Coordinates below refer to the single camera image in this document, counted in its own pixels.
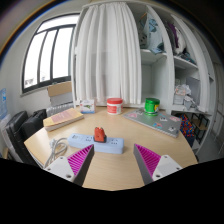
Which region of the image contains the white shelf unit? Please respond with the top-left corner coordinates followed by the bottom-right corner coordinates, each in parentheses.
top-left (71, 0), bottom-right (216, 118)

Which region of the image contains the yellow book with pink cover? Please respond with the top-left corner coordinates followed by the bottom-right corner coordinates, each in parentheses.
top-left (42, 107), bottom-right (85, 132)

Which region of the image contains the black suitcase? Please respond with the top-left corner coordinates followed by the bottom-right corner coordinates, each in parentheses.
top-left (20, 108), bottom-right (48, 141)
top-left (4, 110), bottom-right (39, 166)

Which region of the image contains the grey laptop with stickers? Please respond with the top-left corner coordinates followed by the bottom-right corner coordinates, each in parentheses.
top-left (122, 108), bottom-right (183, 139)

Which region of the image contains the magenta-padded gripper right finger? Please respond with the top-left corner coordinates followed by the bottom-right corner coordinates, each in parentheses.
top-left (133, 143), bottom-right (184, 186)

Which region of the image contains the orange-red charger block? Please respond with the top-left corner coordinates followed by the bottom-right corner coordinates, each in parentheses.
top-left (93, 126), bottom-right (108, 144)

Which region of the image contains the white curtain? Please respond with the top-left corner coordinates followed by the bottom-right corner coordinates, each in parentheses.
top-left (73, 2), bottom-right (143, 106)

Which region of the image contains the pale grey box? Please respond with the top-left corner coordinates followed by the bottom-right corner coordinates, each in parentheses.
top-left (49, 92), bottom-right (74, 108)

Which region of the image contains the light blue power strip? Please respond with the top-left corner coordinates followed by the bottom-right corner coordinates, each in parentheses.
top-left (67, 133), bottom-right (125, 155)

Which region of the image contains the black-framed window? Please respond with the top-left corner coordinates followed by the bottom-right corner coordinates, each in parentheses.
top-left (20, 13), bottom-right (81, 94)

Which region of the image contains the black frame chair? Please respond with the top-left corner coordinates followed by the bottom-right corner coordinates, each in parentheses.
top-left (191, 113), bottom-right (211, 141)

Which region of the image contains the white power strip cable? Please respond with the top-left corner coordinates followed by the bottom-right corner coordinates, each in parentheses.
top-left (43, 137), bottom-right (69, 169)

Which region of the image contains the small white printed box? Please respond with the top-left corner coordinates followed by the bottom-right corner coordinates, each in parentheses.
top-left (79, 98), bottom-right (97, 115)

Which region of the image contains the green round can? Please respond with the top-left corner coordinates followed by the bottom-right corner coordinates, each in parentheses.
top-left (143, 97), bottom-right (161, 117)

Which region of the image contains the brown cardboard box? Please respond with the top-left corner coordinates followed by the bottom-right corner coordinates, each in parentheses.
top-left (46, 80), bottom-right (73, 98)

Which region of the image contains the white jar with red lid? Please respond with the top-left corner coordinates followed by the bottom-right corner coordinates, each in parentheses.
top-left (106, 97), bottom-right (124, 116)

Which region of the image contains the colourful patterned bag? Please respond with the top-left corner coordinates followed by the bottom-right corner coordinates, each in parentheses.
top-left (179, 113), bottom-right (196, 138)

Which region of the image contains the blue water jug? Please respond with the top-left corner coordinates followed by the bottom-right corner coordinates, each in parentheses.
top-left (0, 87), bottom-right (8, 119)

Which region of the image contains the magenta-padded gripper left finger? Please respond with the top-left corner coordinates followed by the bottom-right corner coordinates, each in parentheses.
top-left (44, 143), bottom-right (96, 187)

